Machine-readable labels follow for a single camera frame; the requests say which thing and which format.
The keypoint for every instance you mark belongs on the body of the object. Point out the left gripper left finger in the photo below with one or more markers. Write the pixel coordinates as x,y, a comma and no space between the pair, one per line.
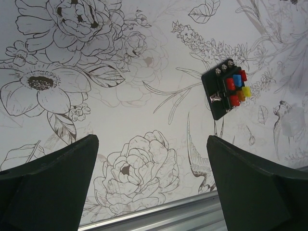
49,193

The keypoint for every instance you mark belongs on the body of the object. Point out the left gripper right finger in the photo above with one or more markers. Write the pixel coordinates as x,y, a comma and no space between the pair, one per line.
257,194

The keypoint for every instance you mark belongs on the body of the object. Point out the red blade fuse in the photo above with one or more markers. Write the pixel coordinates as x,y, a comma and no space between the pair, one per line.
234,100
243,75
230,84

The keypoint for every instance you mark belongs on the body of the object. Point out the orange blade fuse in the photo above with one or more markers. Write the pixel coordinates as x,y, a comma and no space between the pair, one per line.
240,95

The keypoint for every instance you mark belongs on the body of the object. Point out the yellow blade fuse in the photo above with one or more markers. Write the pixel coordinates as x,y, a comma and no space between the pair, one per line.
246,91

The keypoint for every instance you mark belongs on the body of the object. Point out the black fuse box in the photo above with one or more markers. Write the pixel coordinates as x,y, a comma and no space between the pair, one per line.
217,93

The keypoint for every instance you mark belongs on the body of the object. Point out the blue blade fuse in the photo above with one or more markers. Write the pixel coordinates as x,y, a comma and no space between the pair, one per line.
237,79

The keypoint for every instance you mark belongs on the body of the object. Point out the aluminium rail frame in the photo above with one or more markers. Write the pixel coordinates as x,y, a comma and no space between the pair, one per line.
139,199

